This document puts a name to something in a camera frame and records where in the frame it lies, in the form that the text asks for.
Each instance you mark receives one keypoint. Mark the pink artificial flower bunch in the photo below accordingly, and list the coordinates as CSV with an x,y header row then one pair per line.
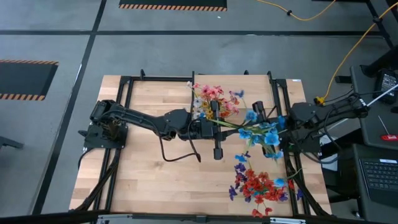
x,y
213,92

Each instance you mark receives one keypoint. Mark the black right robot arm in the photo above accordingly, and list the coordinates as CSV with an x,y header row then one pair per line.
x,y
329,112

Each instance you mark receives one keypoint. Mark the black laptop keyboard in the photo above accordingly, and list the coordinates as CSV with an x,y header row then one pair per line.
x,y
381,174

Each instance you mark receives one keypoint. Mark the black chair base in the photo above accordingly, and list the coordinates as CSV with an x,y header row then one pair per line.
x,y
9,142

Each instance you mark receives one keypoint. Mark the black metal table frame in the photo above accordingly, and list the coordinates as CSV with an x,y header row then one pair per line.
x,y
161,79

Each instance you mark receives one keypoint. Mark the black hazard-striped floor mat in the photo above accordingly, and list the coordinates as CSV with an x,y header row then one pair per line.
x,y
25,79
171,3

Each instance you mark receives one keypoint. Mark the white rod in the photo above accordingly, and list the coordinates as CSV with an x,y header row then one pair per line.
x,y
382,95

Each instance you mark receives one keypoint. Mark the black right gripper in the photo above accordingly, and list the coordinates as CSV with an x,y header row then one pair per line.
x,y
260,109

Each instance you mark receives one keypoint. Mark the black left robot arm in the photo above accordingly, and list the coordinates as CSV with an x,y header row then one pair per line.
x,y
140,116

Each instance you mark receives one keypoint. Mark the dark grey desk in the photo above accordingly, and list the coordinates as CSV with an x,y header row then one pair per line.
x,y
373,151
370,133

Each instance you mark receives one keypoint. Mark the white artificial flower bunch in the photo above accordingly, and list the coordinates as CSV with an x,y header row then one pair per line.
x,y
196,102

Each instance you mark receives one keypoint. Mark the red artificial flower bunch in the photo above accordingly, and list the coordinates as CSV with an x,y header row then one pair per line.
x,y
258,185

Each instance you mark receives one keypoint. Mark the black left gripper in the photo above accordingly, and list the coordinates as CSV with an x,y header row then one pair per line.
x,y
202,130

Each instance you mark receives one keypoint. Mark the purple artificial flower bunch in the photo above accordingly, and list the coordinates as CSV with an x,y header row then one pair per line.
x,y
240,168

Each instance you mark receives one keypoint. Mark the yellow artificial flower bunch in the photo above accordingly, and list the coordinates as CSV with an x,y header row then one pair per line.
x,y
207,109

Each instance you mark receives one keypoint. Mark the black rig crossbar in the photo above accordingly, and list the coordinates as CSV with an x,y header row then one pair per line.
x,y
155,216

